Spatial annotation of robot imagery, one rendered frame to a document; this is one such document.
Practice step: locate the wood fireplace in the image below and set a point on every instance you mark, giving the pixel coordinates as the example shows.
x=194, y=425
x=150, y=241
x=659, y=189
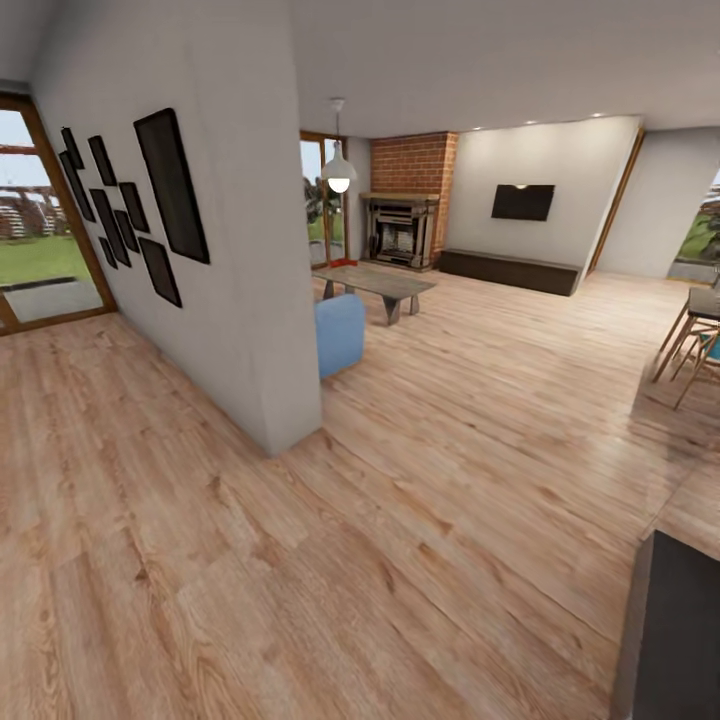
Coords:
x=399, y=233

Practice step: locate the room light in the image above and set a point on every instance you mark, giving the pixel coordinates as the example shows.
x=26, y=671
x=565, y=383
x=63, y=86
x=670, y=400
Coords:
x=338, y=168

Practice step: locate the wall mounted tv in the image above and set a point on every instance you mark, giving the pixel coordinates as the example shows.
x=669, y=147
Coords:
x=523, y=202

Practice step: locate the sofa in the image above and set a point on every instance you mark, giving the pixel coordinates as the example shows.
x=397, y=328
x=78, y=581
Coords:
x=339, y=333

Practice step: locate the fixed window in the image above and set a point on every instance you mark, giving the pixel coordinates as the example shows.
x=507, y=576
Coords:
x=698, y=257

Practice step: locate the cabinet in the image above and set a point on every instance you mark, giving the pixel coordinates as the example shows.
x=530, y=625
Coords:
x=554, y=278

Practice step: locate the door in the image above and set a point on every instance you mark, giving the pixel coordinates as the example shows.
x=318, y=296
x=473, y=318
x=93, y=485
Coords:
x=326, y=208
x=49, y=270

